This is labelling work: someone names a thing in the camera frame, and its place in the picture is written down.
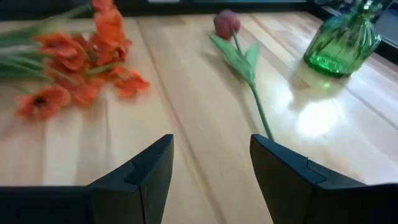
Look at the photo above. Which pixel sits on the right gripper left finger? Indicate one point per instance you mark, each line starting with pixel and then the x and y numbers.
pixel 124 199

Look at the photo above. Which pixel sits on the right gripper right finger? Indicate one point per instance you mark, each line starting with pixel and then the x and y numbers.
pixel 311 199

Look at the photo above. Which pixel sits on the orange flower bunch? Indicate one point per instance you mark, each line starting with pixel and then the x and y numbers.
pixel 65 53

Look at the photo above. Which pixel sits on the dark red tulip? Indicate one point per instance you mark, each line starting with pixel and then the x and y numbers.
pixel 226 24

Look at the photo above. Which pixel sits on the green glass vase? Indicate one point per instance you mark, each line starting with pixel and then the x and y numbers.
pixel 339 46

